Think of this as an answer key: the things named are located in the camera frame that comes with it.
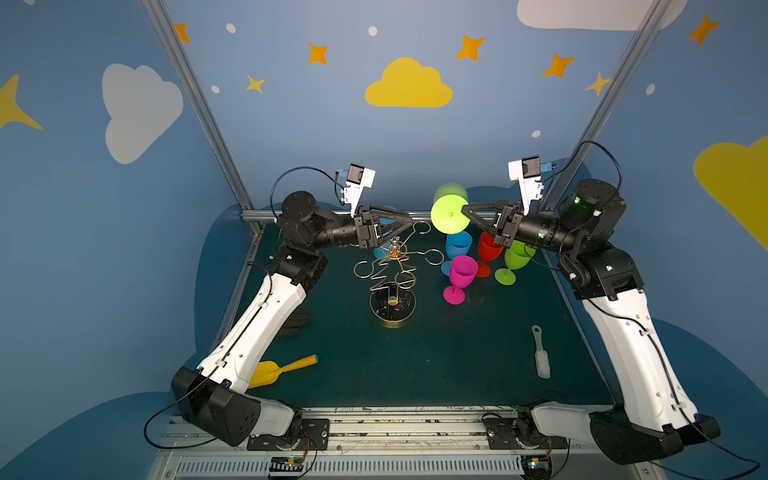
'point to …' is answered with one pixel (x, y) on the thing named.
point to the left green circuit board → (286, 464)
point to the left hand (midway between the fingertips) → (407, 216)
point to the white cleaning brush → (542, 359)
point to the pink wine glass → (462, 273)
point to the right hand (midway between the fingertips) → (467, 207)
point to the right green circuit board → (536, 467)
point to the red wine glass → (488, 251)
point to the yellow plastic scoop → (269, 372)
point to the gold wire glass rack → (392, 294)
